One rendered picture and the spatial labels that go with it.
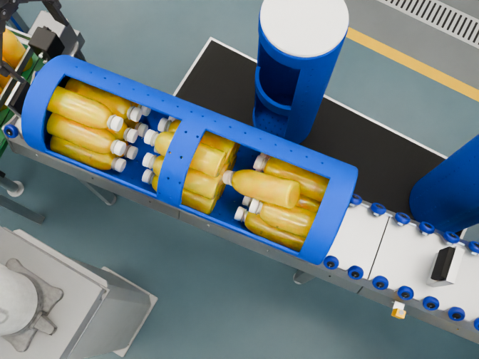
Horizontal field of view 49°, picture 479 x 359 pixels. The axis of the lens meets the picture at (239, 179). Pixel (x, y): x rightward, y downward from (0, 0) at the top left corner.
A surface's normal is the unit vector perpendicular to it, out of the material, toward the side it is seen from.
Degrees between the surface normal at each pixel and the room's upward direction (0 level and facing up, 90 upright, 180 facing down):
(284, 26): 0
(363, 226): 0
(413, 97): 0
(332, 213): 13
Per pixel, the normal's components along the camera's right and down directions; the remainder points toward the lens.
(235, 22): 0.00, -0.25
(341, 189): 0.08, -0.45
